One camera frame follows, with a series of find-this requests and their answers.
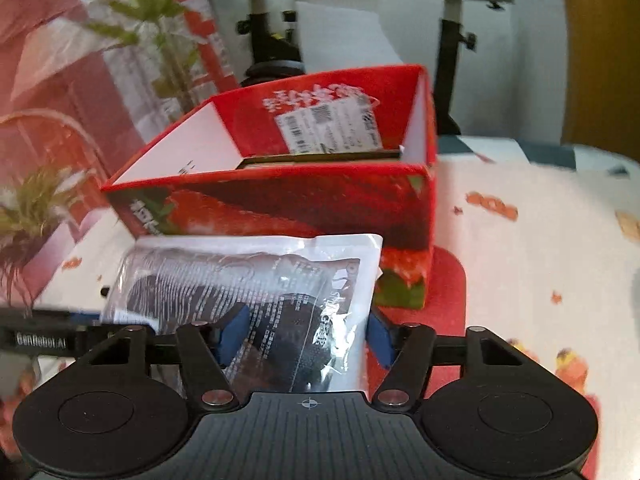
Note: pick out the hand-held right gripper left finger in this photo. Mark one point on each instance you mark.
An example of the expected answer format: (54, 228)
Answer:
(234, 332)

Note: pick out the exercise bike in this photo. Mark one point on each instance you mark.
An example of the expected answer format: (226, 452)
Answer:
(270, 35)

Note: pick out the wooden wardrobe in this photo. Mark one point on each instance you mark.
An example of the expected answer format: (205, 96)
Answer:
(600, 60)

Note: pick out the printed red curtain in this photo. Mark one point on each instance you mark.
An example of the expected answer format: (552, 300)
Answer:
(75, 85)

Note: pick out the white paper sheet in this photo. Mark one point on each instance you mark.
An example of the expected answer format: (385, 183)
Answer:
(340, 40)

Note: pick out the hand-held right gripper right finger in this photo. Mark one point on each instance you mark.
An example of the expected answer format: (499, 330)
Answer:
(379, 340)

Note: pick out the clear packet with black gloves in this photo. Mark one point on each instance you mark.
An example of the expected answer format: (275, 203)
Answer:
(200, 280)

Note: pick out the red strawberry print box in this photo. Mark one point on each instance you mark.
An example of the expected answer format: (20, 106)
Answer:
(300, 200)

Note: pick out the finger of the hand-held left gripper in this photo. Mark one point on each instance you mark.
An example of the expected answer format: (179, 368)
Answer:
(85, 317)

